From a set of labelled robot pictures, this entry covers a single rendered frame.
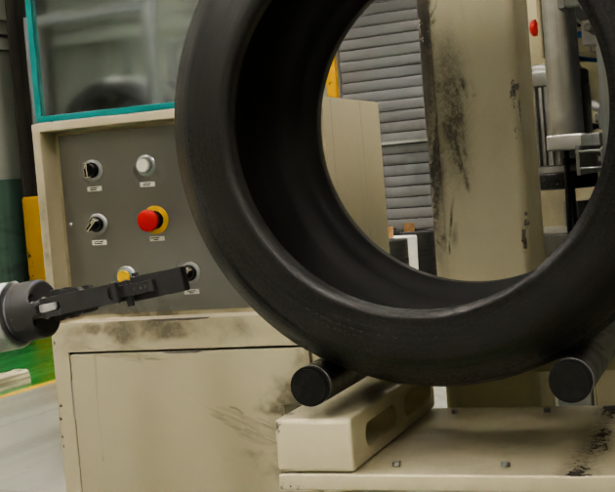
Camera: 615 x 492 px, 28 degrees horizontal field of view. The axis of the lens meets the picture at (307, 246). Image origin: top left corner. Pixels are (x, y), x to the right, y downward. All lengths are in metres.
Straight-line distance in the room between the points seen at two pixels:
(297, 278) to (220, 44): 0.26
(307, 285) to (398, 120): 10.08
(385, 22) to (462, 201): 9.82
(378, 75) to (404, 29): 0.48
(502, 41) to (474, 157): 0.15
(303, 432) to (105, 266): 1.02
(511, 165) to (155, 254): 0.84
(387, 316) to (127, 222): 1.08
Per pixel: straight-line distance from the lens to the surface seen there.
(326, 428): 1.34
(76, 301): 1.50
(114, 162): 2.28
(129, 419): 2.27
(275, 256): 1.30
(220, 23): 1.33
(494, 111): 1.63
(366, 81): 11.48
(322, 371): 1.33
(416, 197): 11.30
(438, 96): 1.65
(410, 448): 1.44
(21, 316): 1.56
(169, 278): 1.48
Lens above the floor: 1.12
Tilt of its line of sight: 3 degrees down
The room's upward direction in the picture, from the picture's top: 5 degrees counter-clockwise
